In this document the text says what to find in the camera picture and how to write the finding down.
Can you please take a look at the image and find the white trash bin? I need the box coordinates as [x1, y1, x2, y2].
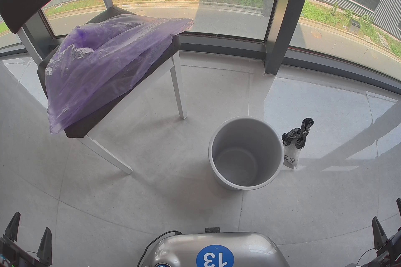
[209, 116, 285, 191]

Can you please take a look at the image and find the black plastic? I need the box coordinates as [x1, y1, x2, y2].
[282, 118, 314, 150]

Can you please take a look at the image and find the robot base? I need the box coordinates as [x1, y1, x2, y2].
[142, 227, 290, 267]

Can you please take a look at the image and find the black cable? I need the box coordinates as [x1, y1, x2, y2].
[137, 230, 183, 267]

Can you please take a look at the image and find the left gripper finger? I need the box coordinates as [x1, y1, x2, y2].
[4, 212, 21, 242]
[37, 227, 53, 266]

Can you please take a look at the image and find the white printed wrapper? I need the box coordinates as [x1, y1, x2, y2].
[283, 142, 299, 170]

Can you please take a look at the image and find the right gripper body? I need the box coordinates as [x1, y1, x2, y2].
[370, 236, 401, 267]

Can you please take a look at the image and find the purple plastic bag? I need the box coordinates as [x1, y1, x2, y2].
[45, 14, 195, 135]

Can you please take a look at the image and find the window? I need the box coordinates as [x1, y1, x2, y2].
[0, 0, 401, 91]

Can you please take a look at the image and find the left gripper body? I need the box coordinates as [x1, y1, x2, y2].
[0, 236, 52, 267]

